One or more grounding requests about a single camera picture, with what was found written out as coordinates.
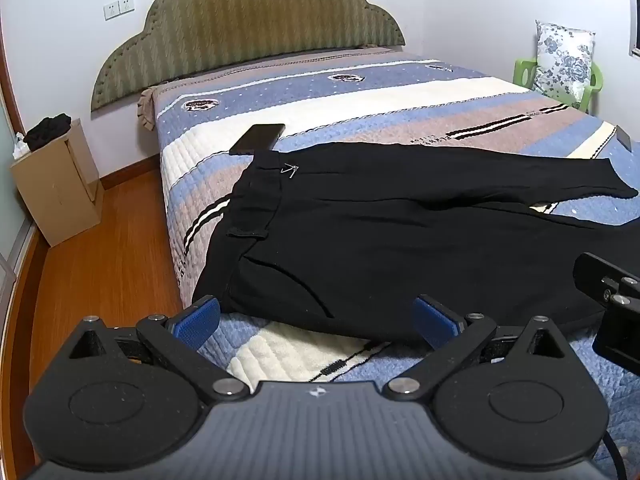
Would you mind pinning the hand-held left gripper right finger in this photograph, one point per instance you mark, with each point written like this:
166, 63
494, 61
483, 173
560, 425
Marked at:
434, 321

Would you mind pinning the side window frame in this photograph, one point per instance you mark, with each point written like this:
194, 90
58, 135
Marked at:
635, 10

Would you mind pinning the cardboard nightstand box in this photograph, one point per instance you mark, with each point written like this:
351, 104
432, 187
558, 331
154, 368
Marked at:
55, 195

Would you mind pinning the striped quilted bed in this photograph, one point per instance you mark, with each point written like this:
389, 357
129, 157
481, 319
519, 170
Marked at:
400, 95

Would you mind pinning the green padded headboard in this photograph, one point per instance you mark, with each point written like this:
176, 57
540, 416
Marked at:
240, 30

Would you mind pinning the black pants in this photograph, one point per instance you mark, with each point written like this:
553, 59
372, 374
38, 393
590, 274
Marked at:
375, 240

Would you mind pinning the white crumpled item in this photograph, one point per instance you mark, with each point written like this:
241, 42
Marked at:
20, 147

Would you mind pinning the black folded cloth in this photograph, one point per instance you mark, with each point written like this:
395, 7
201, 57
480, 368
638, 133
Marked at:
47, 132

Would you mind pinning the floral pillow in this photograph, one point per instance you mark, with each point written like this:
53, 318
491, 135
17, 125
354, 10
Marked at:
565, 60

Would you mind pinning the green plastic chair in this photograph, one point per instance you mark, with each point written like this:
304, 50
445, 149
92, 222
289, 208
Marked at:
522, 72

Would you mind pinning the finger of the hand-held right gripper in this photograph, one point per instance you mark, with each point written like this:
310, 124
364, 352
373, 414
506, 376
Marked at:
592, 272
620, 335

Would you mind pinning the black smartphone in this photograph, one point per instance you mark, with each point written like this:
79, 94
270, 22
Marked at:
257, 139

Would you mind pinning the brown ruffled pillow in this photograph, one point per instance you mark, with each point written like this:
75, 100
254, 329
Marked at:
146, 110

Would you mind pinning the small dark flat object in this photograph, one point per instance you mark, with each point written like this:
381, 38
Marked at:
625, 137

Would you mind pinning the white wall socket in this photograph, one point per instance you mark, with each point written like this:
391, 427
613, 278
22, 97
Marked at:
126, 5
110, 11

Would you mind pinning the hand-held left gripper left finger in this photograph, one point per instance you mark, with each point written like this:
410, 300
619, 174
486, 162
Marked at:
197, 321

